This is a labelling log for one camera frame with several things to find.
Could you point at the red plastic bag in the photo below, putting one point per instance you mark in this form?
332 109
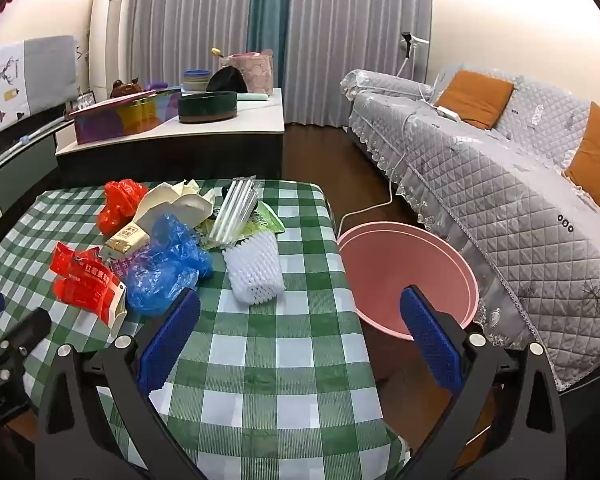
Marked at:
119 205

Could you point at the small photo frame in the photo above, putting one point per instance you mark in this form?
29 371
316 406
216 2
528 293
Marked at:
82 102

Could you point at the colourful tin box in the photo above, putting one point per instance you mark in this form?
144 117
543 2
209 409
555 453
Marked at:
119 120

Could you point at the purple plastic item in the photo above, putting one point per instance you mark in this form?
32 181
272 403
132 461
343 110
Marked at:
157 85

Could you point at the white standing air conditioner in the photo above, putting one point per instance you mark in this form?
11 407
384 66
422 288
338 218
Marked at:
109 35

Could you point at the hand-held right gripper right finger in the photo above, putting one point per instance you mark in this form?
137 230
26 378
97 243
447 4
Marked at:
430 342

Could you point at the white foam fruit net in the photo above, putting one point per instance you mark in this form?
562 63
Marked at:
252 270

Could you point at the blue plastic bag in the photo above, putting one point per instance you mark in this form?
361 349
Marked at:
164 260

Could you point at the grey quilted sofa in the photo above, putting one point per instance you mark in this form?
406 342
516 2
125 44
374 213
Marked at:
480 170

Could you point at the red snack packet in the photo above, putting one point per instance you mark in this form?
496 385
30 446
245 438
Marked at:
84 280

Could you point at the bundle of white straws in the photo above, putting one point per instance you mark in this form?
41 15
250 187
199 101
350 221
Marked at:
234 210

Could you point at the grey printed television cover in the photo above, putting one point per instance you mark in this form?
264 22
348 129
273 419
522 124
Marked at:
34 80

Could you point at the pink plastic bucket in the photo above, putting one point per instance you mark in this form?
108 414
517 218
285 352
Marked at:
395 260

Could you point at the mint green roll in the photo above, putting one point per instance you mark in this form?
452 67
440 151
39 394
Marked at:
255 96

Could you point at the grey curtain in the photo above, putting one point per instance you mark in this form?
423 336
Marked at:
355 35
189 20

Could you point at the pink fabric basket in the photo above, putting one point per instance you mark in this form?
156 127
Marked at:
257 72

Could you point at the black television stand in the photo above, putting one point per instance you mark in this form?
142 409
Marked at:
19 165

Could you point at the dark green round tray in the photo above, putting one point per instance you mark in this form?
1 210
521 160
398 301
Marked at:
207 107

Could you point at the white-topped coffee table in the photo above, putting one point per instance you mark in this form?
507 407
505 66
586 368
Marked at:
204 132

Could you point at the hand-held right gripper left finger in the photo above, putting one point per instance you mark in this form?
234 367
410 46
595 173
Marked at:
169 342

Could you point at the green checked tablecloth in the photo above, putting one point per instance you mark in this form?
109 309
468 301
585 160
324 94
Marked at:
280 360

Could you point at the pink blister pack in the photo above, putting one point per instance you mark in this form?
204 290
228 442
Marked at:
120 264

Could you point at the white floor stand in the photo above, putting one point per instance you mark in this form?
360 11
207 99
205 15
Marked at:
406 45

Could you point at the white paper food box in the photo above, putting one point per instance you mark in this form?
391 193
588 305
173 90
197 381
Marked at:
179 205

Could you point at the stack of coloured bowls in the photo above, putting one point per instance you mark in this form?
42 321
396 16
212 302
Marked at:
195 80

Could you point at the white power strip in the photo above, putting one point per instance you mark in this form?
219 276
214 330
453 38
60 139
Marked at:
447 112

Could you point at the green printed packet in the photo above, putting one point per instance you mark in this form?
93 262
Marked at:
271 221

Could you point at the black hat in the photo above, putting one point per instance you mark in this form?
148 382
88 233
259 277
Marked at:
225 81

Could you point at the brown figurine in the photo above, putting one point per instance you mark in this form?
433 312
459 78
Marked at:
125 87

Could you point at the teal curtain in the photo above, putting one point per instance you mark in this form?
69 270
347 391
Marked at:
270 15

